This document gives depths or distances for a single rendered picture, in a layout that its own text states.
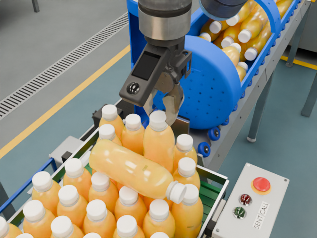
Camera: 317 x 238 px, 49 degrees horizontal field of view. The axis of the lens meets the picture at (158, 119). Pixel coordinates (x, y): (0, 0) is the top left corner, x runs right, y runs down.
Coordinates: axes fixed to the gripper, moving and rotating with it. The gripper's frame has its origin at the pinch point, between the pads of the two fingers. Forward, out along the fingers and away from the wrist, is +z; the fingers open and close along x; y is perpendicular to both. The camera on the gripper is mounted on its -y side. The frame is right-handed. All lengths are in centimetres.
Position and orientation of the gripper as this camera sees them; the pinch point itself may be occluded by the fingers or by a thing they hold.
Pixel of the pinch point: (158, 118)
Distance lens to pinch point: 74.5
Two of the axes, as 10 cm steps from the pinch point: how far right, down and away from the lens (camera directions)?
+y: 4.9, -6.0, 6.3
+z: 0.0, 7.2, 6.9
